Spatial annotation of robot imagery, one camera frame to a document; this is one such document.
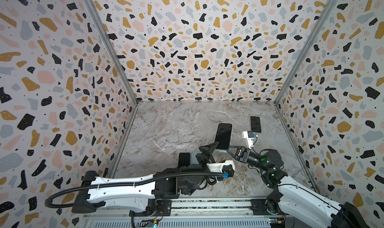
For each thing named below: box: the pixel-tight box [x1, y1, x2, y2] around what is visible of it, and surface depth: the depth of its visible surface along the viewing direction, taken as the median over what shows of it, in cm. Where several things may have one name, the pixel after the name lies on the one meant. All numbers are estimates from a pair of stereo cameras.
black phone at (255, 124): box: [250, 116, 262, 133], surface depth 111 cm
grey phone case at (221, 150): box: [214, 148, 229, 154], surface depth 67 cm
